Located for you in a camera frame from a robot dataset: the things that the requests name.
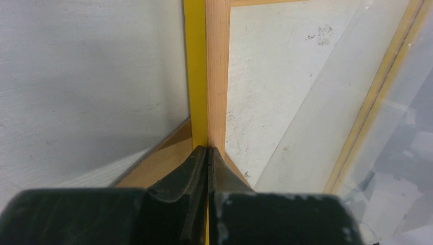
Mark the clear acrylic sheet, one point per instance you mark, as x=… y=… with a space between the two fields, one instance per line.
x=364 y=130

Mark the yellow picture frame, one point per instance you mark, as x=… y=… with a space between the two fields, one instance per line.
x=250 y=66

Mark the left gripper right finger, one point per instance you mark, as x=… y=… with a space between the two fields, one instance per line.
x=239 y=215

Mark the brown backing board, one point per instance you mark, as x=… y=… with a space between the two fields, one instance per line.
x=160 y=161

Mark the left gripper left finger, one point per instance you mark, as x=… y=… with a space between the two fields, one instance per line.
x=171 y=211

